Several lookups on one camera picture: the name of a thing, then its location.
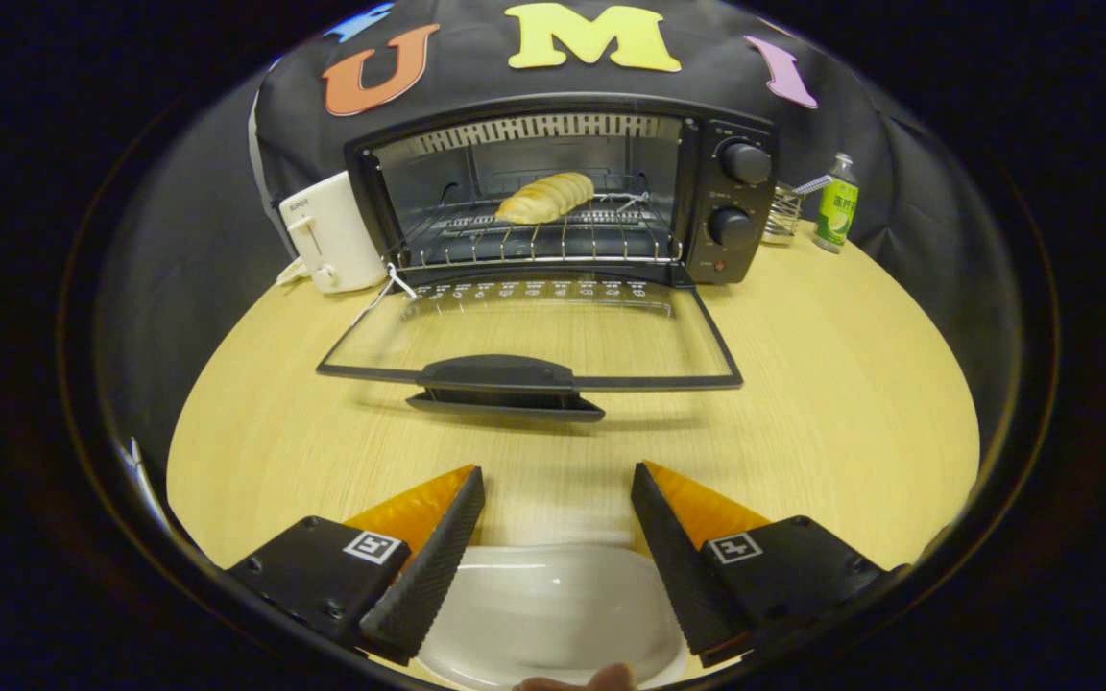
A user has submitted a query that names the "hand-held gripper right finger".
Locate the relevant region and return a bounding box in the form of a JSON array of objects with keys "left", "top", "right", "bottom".
[{"left": 631, "top": 461, "right": 909, "bottom": 668}]

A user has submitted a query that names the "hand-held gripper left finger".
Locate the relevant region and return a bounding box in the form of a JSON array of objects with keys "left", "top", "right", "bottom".
[{"left": 227, "top": 465, "right": 487, "bottom": 666}]

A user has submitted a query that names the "black toaster oven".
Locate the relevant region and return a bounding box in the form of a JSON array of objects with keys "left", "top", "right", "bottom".
[{"left": 316, "top": 93, "right": 780, "bottom": 423}]

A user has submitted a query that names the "long yellow bread roll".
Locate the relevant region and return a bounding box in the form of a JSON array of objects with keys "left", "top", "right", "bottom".
[{"left": 494, "top": 172, "right": 596, "bottom": 226}]

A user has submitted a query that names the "white slot toaster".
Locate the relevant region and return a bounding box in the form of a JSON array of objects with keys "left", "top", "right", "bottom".
[{"left": 278, "top": 171, "right": 388, "bottom": 294}]

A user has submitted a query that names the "white oval plate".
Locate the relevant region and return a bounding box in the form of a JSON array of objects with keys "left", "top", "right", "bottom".
[{"left": 416, "top": 545, "right": 690, "bottom": 690}]

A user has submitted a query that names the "green label drink bottle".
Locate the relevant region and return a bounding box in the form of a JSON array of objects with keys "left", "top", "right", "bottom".
[{"left": 812, "top": 152, "right": 860, "bottom": 254}]

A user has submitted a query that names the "metal wire basket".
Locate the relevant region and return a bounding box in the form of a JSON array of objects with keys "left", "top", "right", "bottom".
[{"left": 762, "top": 182, "right": 804, "bottom": 245}]

